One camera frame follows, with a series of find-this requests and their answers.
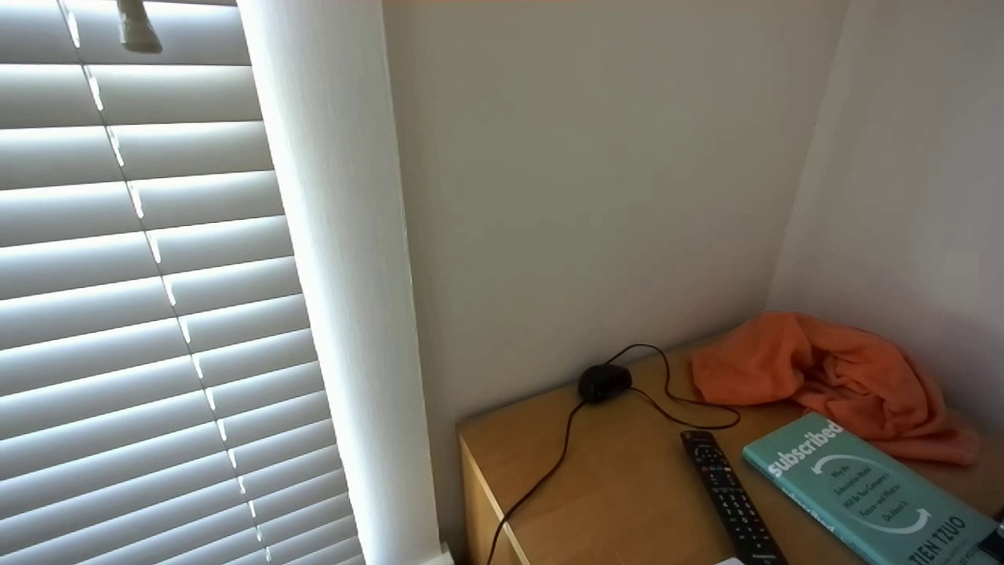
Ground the light wooden cabinet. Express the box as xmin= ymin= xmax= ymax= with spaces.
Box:
xmin=460 ymin=344 xmax=858 ymax=565

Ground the blind tilt wand handle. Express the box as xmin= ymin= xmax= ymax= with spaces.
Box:
xmin=118 ymin=0 xmax=164 ymax=52

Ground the teal paperback book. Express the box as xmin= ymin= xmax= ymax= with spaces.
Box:
xmin=744 ymin=414 xmax=1000 ymax=565

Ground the white venetian window blind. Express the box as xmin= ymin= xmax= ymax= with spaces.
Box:
xmin=0 ymin=0 xmax=364 ymax=565

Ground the black TV remote control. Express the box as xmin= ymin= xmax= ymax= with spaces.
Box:
xmin=682 ymin=430 xmax=789 ymax=565

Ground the white window frame post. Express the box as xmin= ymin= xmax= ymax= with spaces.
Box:
xmin=240 ymin=0 xmax=456 ymax=565

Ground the small black puck device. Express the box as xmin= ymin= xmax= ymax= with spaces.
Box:
xmin=578 ymin=363 xmax=632 ymax=405

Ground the orange crumpled cloth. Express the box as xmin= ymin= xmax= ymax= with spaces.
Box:
xmin=691 ymin=314 xmax=979 ymax=463

